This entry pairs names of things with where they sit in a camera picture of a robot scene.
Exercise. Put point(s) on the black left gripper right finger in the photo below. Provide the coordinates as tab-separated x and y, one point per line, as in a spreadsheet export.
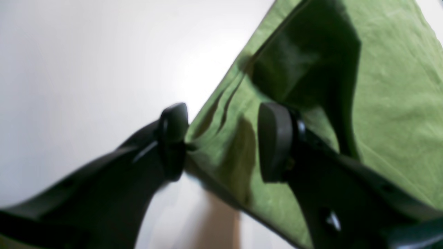
345	204

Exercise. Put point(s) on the green t-shirt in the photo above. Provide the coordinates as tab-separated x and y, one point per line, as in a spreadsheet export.
364	75

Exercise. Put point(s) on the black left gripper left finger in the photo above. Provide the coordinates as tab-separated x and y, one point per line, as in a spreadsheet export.
102	204

